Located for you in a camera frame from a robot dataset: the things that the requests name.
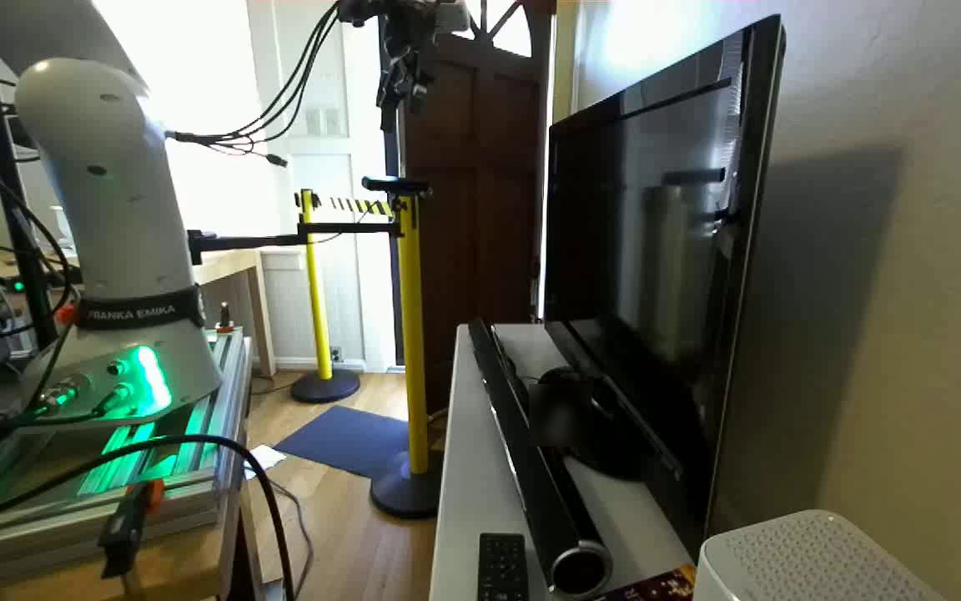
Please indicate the black remote control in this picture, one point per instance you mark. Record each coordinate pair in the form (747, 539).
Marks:
(502, 569)

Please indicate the orange and black clamp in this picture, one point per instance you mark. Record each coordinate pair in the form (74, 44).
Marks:
(130, 521)

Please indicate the black oval television stand base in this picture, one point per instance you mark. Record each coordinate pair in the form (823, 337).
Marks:
(590, 428)

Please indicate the white perforated box device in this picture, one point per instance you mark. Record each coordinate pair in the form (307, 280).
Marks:
(803, 563)

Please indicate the blue floor mat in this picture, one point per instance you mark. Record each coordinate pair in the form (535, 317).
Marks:
(349, 439)

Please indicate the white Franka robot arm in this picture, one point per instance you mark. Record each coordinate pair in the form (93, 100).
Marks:
(113, 200)

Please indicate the white panelled door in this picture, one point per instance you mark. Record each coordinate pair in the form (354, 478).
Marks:
(325, 135)

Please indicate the long black soundbar speaker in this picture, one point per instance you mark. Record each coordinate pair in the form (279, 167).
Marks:
(526, 445)

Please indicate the yellow black striped barrier belt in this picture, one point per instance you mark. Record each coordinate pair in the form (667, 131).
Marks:
(360, 206)

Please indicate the colourful printed card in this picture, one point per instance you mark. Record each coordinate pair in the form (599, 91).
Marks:
(657, 584)

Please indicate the yellow stanchion post black base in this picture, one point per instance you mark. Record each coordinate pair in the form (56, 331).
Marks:
(318, 302)
(416, 334)

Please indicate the black flat screen television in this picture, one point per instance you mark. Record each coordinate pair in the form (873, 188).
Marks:
(657, 253)

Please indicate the black upright pole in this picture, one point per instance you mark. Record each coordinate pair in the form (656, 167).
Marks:
(7, 188)

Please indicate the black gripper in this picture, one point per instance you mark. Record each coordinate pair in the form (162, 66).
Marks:
(409, 71)

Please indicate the white television cabinet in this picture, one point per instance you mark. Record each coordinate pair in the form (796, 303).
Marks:
(468, 502)

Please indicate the black horizontal mounting bar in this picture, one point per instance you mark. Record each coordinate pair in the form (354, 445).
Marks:
(281, 233)

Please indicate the aluminium robot mounting platform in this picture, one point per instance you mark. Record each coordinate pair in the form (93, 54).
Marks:
(168, 467)

